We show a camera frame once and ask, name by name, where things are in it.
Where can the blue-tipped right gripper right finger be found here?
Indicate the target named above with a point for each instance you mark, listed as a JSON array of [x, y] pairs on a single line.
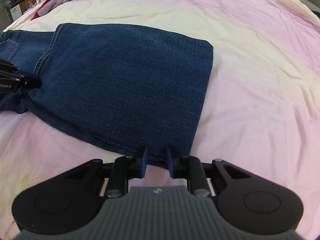
[[185, 166]]

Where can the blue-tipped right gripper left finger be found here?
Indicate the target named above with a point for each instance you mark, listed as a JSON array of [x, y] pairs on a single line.
[[128, 166]]

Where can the blue denim jeans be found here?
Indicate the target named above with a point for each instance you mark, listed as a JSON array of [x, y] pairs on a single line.
[[119, 87]]

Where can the pink white bed sheet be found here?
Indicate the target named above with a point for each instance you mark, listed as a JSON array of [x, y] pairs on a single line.
[[261, 110]]

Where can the wooden side table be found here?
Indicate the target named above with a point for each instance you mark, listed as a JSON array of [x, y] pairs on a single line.
[[26, 5]]

